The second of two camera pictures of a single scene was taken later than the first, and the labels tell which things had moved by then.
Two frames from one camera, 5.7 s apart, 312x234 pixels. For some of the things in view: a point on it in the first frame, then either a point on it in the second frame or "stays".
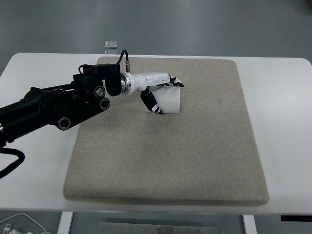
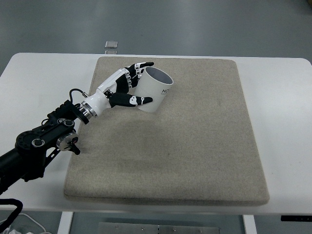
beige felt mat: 206,154 stays
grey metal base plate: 118,228 stays
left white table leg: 65,223 stays
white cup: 167,98 -> 156,84
